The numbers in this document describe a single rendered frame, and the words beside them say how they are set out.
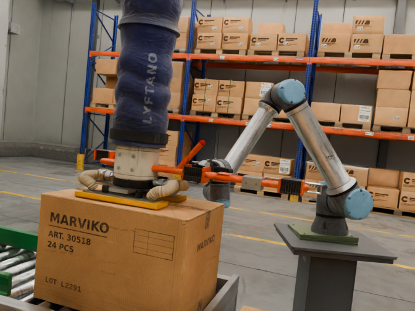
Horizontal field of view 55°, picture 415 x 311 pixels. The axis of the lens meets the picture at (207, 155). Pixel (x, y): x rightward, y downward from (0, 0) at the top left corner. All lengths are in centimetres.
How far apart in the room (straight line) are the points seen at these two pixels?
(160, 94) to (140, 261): 60
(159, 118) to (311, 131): 74
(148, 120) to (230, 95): 750
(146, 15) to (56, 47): 1171
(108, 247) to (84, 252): 11
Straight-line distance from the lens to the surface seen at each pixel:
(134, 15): 152
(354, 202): 195
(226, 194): 175
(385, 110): 854
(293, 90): 183
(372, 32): 877
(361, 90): 986
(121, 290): 147
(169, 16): 154
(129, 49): 151
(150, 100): 147
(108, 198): 147
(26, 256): 220
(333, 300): 221
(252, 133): 191
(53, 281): 164
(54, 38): 1330
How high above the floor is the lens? 123
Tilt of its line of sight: 3 degrees down
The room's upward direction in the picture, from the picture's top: 6 degrees clockwise
